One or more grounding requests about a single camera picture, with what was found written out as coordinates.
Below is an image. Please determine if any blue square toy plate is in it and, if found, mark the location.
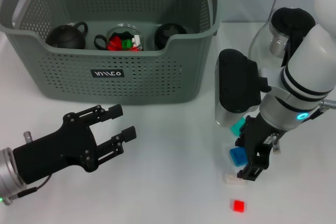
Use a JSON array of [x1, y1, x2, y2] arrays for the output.
[[229, 147, 249, 167]]

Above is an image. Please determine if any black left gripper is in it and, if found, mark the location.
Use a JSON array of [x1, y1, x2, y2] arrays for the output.
[[12, 104, 137, 185]]

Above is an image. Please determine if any red square toy brick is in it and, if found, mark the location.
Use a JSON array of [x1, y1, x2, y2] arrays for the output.
[[230, 199, 247, 212]]

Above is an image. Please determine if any grey perforated storage bin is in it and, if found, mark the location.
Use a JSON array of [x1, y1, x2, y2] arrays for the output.
[[0, 0, 224, 105]]

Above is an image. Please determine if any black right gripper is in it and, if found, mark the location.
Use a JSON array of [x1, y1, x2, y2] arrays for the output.
[[235, 113, 279, 182]]

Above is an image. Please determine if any glass teapot black handle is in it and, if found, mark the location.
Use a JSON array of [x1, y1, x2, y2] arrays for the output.
[[248, 7, 319, 76]]

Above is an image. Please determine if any dark red curved toy piece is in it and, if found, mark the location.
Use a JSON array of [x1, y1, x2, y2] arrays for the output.
[[107, 35, 123, 51]]

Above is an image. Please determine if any black clay teapot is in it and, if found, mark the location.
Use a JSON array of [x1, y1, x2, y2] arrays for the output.
[[46, 21, 89, 50]]

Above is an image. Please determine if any teal square toy plate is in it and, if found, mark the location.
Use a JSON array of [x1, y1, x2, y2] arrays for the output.
[[230, 118, 247, 135]]

